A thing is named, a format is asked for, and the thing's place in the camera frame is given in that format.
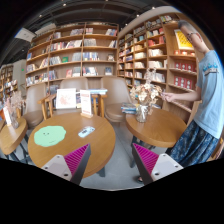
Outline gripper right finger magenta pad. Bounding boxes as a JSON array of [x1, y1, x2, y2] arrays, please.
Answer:
[[131, 142, 184, 186]]

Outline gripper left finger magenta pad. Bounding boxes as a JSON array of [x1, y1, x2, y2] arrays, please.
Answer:
[[41, 143, 92, 186]]

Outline white computer mouse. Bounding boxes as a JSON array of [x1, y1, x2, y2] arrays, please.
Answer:
[[78, 126, 95, 138]]

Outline green smiley mouse pad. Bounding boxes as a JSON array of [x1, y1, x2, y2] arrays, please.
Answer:
[[34, 126, 66, 147]]

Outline round wooden table centre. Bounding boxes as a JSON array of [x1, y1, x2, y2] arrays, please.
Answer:
[[28, 112, 116, 177]]

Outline round wooden table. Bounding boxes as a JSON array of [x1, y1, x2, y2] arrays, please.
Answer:
[[28, 112, 116, 177], [0, 117, 28, 155], [126, 108, 187, 148]]

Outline round wooden table right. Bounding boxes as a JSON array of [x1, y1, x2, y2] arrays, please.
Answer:
[[126, 108, 187, 148]]

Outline person in light blue shirt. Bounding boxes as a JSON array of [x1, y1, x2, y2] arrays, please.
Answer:
[[163, 20, 224, 167]]

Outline stack of books on table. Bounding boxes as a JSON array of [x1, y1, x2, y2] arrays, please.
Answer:
[[121, 103, 136, 114]]

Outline beige armchair left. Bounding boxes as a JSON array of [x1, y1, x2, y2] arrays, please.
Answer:
[[23, 83, 46, 129]]

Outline beige armchair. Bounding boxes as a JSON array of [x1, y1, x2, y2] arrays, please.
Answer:
[[53, 77, 88, 115], [23, 83, 46, 129], [101, 76, 132, 123]]

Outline white picture board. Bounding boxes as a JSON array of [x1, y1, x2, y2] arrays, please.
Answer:
[[56, 88, 76, 109]]

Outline glass vase dried flowers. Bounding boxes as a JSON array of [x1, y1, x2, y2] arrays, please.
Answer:
[[130, 69, 162, 123]]

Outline white sign on wooden stand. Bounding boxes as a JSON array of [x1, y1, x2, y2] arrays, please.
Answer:
[[80, 90, 93, 118]]

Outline round wooden table left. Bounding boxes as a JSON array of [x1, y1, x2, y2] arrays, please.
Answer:
[[0, 117, 28, 155]]

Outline beige armchair right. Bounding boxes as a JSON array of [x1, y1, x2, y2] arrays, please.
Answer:
[[101, 76, 132, 123]]

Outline beige armchair middle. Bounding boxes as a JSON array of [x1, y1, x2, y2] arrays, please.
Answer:
[[53, 77, 88, 115]]

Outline vase with flowers left table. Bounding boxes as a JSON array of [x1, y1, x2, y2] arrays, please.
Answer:
[[3, 91, 24, 129]]

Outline wooden bookshelf centre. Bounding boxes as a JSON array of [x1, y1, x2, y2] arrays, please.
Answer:
[[25, 21, 120, 89]]

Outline wooden bookshelf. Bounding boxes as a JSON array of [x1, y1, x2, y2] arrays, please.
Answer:
[[116, 12, 201, 123], [25, 21, 120, 89]]

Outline wooden bookshelf right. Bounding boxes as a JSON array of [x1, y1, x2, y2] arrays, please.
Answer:
[[116, 12, 201, 123]]

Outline yellow poster on shelf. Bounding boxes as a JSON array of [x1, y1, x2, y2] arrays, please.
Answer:
[[174, 29, 193, 50]]

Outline wooden chair frame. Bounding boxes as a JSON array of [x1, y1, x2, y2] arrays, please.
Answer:
[[38, 88, 107, 119]]

